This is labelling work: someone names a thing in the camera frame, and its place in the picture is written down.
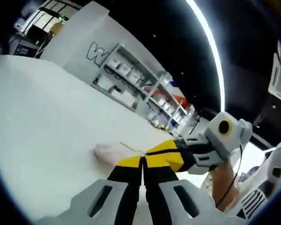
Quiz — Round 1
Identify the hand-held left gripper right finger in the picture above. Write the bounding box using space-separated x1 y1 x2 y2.
143 155 247 225

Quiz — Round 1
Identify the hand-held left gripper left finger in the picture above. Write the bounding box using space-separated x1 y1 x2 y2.
38 155 144 225

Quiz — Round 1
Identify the small pink object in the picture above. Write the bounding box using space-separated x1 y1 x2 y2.
93 141 147 166

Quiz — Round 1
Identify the yellow white device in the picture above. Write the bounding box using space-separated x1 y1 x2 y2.
151 120 170 130

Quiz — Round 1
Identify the row of white storage bins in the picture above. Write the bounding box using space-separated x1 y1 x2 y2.
100 58 191 125

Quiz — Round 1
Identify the grey metal shelf unit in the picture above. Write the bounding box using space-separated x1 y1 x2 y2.
92 43 195 132

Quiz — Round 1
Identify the white ceiling light strip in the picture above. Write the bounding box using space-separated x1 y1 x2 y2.
185 0 226 112

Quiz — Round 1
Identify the white vented panel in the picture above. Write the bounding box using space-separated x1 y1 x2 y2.
267 52 281 104

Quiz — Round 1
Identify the black cabinet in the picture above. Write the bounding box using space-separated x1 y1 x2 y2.
14 38 43 58

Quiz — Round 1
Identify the small black monitor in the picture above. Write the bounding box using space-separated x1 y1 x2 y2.
27 24 51 45

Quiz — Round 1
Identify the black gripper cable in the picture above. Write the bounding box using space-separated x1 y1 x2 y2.
215 143 244 209

